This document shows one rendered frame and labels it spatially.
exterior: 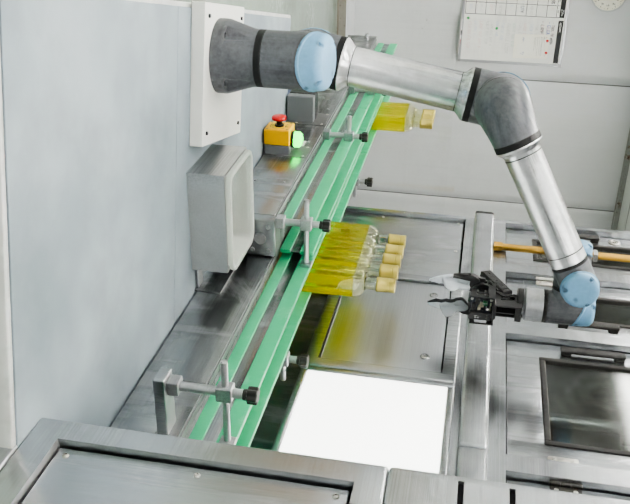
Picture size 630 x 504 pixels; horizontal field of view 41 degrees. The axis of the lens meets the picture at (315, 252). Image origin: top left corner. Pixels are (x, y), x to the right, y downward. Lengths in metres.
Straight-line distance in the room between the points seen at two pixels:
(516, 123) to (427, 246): 0.90
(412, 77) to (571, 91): 6.23
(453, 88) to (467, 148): 6.35
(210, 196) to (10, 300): 0.67
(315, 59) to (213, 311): 0.55
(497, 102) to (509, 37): 6.15
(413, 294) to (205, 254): 0.65
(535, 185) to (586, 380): 0.54
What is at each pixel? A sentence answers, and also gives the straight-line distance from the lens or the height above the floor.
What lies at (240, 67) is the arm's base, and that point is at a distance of 1.73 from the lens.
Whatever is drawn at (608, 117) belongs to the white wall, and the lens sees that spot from 8.13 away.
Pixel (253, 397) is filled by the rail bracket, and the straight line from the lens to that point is 1.36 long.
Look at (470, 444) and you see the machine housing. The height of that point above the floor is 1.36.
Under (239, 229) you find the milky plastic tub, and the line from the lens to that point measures 1.92.
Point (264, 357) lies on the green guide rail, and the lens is 1.65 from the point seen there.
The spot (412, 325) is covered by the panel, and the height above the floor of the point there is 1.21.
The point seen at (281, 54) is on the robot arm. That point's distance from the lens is 1.71.
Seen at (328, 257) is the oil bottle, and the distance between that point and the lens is 2.03.
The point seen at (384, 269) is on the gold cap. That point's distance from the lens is 2.02.
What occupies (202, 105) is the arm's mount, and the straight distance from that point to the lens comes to 1.71.
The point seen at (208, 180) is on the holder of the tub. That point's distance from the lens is 1.71.
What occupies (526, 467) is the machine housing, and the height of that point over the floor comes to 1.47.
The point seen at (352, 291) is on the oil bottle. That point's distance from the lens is 1.98.
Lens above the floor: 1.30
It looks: 10 degrees down
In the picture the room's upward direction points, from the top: 96 degrees clockwise
